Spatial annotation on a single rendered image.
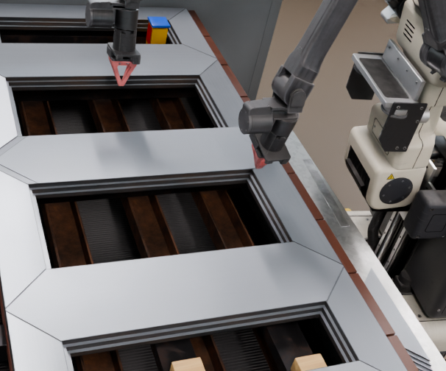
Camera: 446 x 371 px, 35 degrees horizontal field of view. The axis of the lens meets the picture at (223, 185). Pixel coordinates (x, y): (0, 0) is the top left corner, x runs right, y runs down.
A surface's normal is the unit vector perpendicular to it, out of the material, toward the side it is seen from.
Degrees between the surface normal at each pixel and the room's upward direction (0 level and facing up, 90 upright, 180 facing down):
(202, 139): 0
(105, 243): 0
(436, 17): 82
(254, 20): 90
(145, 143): 0
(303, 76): 80
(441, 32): 75
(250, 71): 90
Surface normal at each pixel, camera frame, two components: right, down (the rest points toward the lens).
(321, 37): 0.32, 0.50
